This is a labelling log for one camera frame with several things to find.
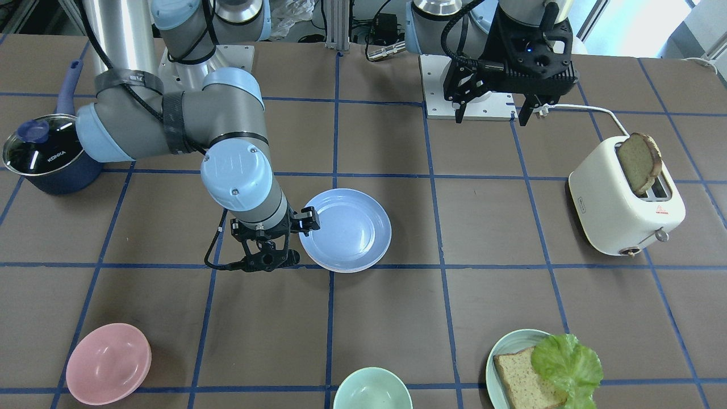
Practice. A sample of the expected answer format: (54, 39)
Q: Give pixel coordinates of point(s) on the aluminium frame post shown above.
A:
(337, 25)

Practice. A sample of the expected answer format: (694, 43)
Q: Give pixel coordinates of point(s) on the pink bowl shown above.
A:
(108, 364)

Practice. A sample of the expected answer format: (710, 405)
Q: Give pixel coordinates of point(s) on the toast slice in toaster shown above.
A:
(641, 161)

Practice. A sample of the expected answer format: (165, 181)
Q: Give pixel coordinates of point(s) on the navy blue saucepan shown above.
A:
(47, 150)

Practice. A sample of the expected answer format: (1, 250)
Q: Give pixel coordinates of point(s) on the green plate with food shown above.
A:
(511, 343)

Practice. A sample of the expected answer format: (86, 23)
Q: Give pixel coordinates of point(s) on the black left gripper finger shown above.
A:
(459, 111)
(530, 104)

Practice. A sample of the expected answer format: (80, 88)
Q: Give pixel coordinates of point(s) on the green lettuce leaf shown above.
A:
(574, 369)

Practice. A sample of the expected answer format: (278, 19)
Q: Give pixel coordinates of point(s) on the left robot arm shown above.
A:
(426, 20)

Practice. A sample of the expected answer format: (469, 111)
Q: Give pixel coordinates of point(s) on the pink plate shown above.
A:
(349, 264)

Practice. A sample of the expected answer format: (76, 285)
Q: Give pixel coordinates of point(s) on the white toaster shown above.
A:
(613, 219)

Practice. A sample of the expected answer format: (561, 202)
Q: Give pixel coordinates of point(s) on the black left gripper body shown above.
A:
(493, 50)

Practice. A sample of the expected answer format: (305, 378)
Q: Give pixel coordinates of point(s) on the green bowl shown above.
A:
(372, 387)

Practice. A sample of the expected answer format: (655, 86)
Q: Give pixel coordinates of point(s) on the brown bread slice on plate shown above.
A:
(523, 386)

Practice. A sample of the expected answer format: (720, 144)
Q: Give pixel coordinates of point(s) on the blue plate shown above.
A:
(351, 222)

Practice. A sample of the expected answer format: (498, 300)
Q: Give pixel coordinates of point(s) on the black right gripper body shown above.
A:
(304, 220)

